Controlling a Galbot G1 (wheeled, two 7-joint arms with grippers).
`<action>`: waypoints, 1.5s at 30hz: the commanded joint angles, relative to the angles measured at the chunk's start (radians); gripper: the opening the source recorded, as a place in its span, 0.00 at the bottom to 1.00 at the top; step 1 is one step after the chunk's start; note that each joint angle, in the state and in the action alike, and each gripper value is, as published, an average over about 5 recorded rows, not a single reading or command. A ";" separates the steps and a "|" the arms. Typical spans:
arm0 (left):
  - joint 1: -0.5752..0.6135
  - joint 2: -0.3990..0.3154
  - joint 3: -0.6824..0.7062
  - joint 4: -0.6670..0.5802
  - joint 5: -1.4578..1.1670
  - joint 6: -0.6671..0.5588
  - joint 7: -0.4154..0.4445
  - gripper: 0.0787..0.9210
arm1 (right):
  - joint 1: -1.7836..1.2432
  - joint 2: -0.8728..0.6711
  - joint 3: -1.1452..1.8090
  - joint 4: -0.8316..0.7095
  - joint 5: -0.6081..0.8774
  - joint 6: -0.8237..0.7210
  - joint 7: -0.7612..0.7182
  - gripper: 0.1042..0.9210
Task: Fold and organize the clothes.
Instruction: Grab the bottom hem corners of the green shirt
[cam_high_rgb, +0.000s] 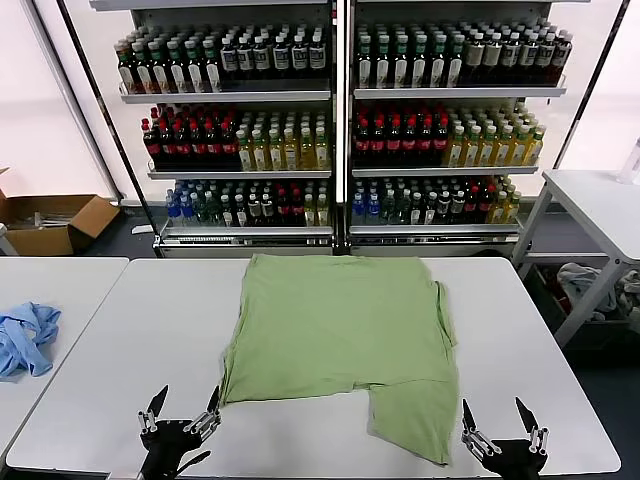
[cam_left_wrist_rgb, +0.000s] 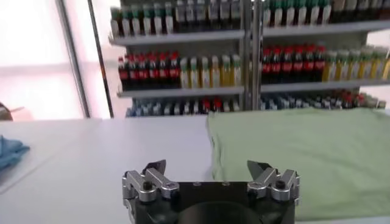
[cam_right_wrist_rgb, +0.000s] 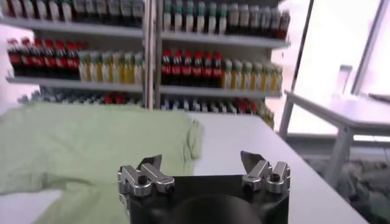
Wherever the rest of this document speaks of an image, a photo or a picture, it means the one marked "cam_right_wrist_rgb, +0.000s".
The dark bottle navy label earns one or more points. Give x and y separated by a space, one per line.
114 11
102 11
285 24
137 12
90 10
275 22
79 10
125 12
265 22
254 21

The dark tea bottle white label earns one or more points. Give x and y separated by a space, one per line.
200 17
189 16
15 9
178 16
41 9
167 16
28 9
54 10
66 10
222 19
211 18

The dark bottle beige label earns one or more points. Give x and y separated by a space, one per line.
233 19
244 20

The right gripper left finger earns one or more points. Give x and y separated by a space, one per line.
146 179

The white side table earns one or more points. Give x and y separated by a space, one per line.
344 112

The translucent plastic stand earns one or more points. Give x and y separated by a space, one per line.
342 80

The grey beverage display shelf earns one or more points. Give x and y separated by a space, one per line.
91 30
219 39

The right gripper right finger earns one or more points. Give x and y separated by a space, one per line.
268 178

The yellow juice bottle green cap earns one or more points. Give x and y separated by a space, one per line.
277 79
267 79
128 71
257 78
84 68
117 70
238 76
248 77
106 70
228 76
95 69
139 71

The black slanted metal pole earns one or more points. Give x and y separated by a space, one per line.
301 45

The light green polo shirt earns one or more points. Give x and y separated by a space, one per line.
76 143

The grey crumpled cloth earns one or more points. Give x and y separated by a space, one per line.
365 185

